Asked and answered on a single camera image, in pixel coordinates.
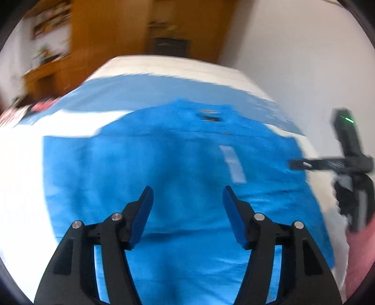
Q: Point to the bed with white blue-striped sheet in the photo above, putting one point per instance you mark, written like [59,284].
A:
[181,70]

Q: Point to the person's right forearm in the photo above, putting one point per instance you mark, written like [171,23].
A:
[360,258]

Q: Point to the green potted plant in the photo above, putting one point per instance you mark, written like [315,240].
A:
[47,54]

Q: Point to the red patterned cloth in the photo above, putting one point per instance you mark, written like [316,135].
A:
[17,113]

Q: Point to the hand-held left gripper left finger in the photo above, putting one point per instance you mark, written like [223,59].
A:
[143,214]

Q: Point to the black bag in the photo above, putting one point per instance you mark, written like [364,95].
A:
[171,47]

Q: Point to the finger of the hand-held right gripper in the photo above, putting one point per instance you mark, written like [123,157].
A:
[316,164]

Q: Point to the wooden wardrobe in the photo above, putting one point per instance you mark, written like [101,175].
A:
[117,29]

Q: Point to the blue shirt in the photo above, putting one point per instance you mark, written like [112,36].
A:
[175,164]

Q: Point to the wooden desk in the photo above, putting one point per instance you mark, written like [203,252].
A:
[47,76]

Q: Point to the person's right hand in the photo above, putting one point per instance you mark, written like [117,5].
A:
[347,202]

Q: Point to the wall shelf with books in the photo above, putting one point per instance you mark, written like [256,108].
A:
[49,20]

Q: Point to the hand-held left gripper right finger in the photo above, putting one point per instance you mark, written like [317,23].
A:
[231,211]

